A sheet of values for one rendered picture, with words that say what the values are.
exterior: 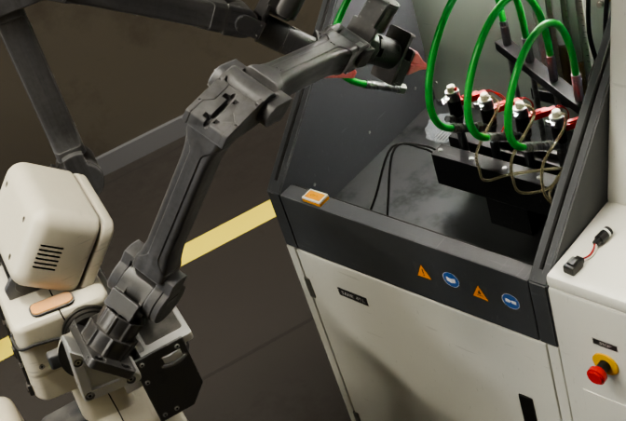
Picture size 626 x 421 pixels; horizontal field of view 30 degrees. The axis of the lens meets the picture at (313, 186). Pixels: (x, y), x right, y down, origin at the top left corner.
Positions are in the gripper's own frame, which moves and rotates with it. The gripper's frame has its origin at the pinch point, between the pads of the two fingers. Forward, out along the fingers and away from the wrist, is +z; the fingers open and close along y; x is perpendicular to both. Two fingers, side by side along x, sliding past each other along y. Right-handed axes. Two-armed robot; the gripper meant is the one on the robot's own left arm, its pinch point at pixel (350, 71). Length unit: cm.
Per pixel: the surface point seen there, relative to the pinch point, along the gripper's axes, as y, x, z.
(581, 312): -41, 11, 48
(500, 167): -5.3, 3.0, 35.0
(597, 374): -44, 19, 56
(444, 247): -19.6, 18.0, 28.2
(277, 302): 103, 104, 39
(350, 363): 19, 69, 39
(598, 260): -37, 2, 47
